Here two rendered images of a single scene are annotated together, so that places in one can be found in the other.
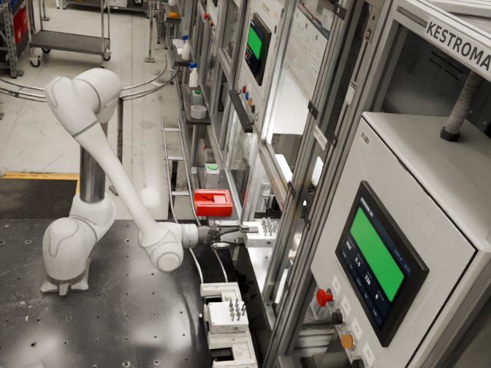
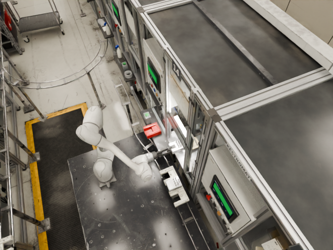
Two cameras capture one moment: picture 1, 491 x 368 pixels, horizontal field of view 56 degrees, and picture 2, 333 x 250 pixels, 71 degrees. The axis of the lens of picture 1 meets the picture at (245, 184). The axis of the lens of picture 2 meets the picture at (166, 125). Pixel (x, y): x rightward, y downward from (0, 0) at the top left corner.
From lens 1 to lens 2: 0.88 m
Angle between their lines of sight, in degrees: 22
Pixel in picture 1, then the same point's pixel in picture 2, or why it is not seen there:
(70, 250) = (105, 173)
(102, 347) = (131, 202)
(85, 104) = (94, 133)
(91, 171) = not seen: hidden behind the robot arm
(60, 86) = (83, 132)
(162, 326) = (149, 186)
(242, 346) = (181, 192)
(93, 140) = (103, 144)
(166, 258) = (146, 177)
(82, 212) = (103, 155)
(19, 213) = (64, 134)
